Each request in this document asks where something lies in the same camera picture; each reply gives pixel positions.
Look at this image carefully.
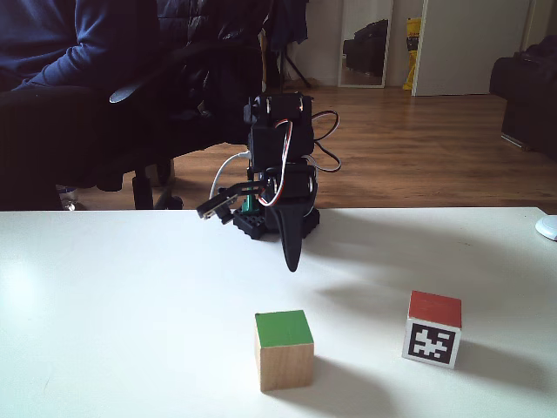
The green-faced wooden cube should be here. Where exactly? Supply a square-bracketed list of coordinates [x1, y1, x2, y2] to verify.
[253, 309, 315, 394]

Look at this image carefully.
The red-faced wooden cube with marker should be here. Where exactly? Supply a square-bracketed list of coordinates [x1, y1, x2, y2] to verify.
[400, 290, 463, 370]

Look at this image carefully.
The green circuit board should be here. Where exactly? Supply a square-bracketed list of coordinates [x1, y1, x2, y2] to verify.
[242, 192, 263, 215]

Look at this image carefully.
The black office chair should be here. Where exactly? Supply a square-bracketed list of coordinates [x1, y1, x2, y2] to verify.
[55, 0, 272, 211]

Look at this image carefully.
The white framed mirror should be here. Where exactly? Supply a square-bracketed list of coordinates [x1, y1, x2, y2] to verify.
[338, 0, 395, 90]

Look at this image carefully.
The black stand with clothes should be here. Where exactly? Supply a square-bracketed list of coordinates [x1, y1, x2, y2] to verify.
[265, 0, 313, 91]

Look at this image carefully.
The yellow bag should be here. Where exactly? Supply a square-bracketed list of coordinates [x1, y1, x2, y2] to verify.
[401, 16, 423, 91]

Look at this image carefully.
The white door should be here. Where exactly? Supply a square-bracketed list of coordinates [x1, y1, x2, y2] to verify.
[410, 0, 535, 98]

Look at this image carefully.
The black sofa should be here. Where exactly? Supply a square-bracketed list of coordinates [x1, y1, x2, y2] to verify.
[488, 36, 557, 165]

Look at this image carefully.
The white round object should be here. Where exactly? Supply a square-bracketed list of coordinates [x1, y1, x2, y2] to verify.
[534, 214, 557, 241]

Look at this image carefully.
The person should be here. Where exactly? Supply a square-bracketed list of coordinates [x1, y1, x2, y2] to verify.
[0, 0, 163, 211]

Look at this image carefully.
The red white black servo wire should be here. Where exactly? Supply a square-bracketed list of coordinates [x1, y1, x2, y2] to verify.
[256, 118, 296, 208]

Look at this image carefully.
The black cable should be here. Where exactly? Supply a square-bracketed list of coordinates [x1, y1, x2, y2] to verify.
[310, 110, 342, 174]

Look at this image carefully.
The white cable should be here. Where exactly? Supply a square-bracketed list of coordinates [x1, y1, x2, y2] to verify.
[209, 151, 252, 202]

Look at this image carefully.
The black camera on bracket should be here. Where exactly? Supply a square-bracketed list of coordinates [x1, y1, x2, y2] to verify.
[196, 181, 263, 226]

